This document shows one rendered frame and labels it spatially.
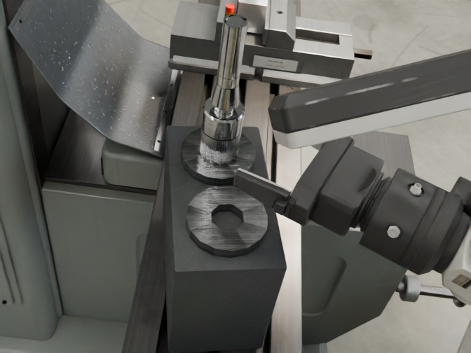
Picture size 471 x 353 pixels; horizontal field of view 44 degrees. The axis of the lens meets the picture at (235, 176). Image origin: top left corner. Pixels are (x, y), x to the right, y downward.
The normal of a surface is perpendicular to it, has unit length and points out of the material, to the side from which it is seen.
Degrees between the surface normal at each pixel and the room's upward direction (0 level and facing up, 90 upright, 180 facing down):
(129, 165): 90
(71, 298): 90
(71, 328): 0
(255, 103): 0
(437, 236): 44
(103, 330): 0
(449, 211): 10
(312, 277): 90
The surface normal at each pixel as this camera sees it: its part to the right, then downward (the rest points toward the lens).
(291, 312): 0.11, -0.67
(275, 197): -0.50, 0.62
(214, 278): 0.11, 0.74
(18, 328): -0.05, 0.59
